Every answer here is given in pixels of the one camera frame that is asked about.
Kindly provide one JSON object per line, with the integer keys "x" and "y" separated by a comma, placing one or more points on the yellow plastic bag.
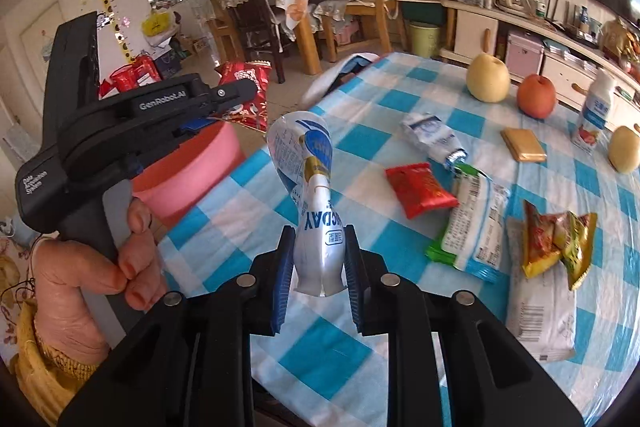
{"x": 157, "y": 24}

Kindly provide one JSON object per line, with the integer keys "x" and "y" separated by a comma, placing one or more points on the large yellow pear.
{"x": 625, "y": 149}

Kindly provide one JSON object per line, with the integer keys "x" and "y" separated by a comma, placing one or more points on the clear water bottle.
{"x": 541, "y": 4}

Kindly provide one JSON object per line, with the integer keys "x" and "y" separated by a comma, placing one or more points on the white blue squeeze tube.
{"x": 315, "y": 207}

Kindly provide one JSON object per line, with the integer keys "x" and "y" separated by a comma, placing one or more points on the brown biscuit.
{"x": 522, "y": 144}

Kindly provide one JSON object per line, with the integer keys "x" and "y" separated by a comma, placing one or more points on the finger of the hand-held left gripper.
{"x": 197, "y": 124}
{"x": 232, "y": 96}

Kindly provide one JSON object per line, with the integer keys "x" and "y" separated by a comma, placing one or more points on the white blue garment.
{"x": 325, "y": 82}

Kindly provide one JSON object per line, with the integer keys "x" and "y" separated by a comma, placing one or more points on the large white printed packet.
{"x": 540, "y": 317}

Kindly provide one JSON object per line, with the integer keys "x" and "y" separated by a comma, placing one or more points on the white low cabinet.
{"x": 475, "y": 32}

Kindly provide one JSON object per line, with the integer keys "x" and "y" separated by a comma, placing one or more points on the person's left forearm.
{"x": 40, "y": 382}

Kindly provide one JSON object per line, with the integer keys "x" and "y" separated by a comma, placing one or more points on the pink plastic basin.
{"x": 200, "y": 177}

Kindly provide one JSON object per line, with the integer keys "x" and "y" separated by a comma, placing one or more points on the crumpled blue white carton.
{"x": 425, "y": 132}

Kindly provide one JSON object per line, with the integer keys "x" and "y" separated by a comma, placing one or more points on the green waste bin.
{"x": 424, "y": 39}

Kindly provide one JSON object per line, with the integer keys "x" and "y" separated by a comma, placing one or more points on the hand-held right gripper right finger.
{"x": 357, "y": 287}

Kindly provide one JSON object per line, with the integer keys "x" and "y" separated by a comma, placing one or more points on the white yogurt drink bottle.
{"x": 595, "y": 112}

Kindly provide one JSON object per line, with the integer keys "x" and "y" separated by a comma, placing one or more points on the dark chair with lace cover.
{"x": 250, "y": 17}

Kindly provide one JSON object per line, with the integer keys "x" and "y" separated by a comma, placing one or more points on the red yellow snack packet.
{"x": 540, "y": 237}

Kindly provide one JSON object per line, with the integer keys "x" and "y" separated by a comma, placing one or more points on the gold ornament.
{"x": 620, "y": 42}

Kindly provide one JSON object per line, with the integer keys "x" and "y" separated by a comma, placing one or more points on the person's left hand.
{"x": 65, "y": 297}

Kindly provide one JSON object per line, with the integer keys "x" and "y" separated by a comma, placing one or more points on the small yellow pear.
{"x": 487, "y": 79}

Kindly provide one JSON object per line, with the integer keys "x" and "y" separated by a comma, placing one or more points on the long white printed wrapper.
{"x": 475, "y": 227}

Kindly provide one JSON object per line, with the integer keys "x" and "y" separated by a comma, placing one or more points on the orange red apple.
{"x": 536, "y": 96}

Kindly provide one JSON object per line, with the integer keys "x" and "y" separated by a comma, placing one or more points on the red gift bags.
{"x": 132, "y": 74}

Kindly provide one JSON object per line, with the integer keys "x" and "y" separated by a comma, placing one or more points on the pink storage box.
{"x": 524, "y": 54}

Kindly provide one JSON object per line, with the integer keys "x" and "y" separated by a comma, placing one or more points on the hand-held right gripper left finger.
{"x": 282, "y": 287}

